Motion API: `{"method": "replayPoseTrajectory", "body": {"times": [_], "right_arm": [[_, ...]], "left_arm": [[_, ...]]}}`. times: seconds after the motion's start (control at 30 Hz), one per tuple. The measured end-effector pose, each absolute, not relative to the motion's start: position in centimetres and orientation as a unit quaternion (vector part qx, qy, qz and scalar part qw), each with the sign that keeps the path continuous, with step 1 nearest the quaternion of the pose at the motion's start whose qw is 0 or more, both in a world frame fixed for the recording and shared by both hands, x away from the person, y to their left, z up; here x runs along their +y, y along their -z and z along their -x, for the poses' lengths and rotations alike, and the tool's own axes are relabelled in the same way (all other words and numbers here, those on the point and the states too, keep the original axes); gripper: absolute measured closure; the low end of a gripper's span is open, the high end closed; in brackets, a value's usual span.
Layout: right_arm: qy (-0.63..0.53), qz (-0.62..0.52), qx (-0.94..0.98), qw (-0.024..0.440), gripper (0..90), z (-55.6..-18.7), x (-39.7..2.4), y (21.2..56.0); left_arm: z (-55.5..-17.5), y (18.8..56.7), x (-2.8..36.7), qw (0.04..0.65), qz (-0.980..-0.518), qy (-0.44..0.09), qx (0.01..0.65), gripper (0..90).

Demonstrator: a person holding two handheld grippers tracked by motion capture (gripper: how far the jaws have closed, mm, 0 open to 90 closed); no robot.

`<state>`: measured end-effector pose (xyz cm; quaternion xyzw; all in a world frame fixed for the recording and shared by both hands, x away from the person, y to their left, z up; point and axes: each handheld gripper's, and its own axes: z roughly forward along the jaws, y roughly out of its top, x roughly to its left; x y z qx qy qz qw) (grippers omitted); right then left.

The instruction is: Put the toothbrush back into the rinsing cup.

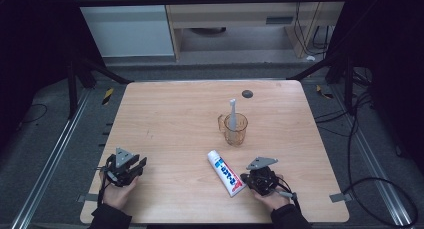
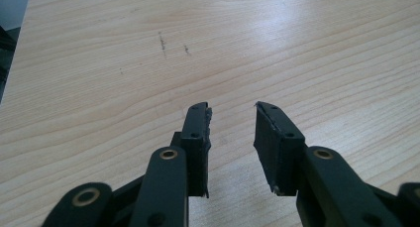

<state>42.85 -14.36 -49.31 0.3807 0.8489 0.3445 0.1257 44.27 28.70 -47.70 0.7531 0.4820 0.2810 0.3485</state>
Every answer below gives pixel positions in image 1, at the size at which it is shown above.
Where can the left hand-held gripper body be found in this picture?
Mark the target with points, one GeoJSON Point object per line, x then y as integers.
{"type": "Point", "coordinates": [120, 172]}

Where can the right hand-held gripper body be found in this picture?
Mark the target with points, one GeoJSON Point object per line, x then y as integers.
{"type": "Point", "coordinates": [263, 180]}

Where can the white toothpaste tube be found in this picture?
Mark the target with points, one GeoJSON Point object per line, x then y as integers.
{"type": "Point", "coordinates": [226, 174]}

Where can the amber transparent cup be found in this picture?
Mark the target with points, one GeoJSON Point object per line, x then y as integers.
{"type": "Point", "coordinates": [236, 134]}

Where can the white electric toothbrush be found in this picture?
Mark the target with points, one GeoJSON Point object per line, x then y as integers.
{"type": "Point", "coordinates": [232, 117]}

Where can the person's right hand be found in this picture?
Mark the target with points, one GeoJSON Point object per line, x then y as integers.
{"type": "Point", "coordinates": [273, 200]}

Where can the person's left hand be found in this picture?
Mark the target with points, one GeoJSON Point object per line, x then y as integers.
{"type": "Point", "coordinates": [116, 195]}

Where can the black yellow striped tape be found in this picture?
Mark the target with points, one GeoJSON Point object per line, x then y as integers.
{"type": "Point", "coordinates": [324, 92]}
{"type": "Point", "coordinates": [107, 96]}

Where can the dark round table grommet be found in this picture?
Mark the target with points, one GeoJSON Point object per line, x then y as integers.
{"type": "Point", "coordinates": [247, 94]}

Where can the black metal stand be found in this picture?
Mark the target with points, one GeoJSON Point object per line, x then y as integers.
{"type": "Point", "coordinates": [348, 85]}
{"type": "Point", "coordinates": [71, 89]}

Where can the white cabinet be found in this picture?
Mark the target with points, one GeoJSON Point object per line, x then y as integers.
{"type": "Point", "coordinates": [126, 32]}

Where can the small white floor object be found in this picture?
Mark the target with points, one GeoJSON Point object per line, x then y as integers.
{"type": "Point", "coordinates": [310, 58]}

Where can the black curtain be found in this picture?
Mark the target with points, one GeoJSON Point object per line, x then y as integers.
{"type": "Point", "coordinates": [33, 49]}
{"type": "Point", "coordinates": [393, 55]}

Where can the light wooden desk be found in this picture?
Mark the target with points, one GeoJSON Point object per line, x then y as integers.
{"type": "Point", "coordinates": [233, 14]}

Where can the black horizontal crossbar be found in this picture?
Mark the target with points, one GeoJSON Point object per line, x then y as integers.
{"type": "Point", "coordinates": [200, 0]}

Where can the grey table bracket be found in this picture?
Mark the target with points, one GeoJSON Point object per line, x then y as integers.
{"type": "Point", "coordinates": [340, 197]}
{"type": "Point", "coordinates": [85, 198]}

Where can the aluminium floor rail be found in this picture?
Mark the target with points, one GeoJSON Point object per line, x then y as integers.
{"type": "Point", "coordinates": [50, 159]}
{"type": "Point", "coordinates": [376, 169]}

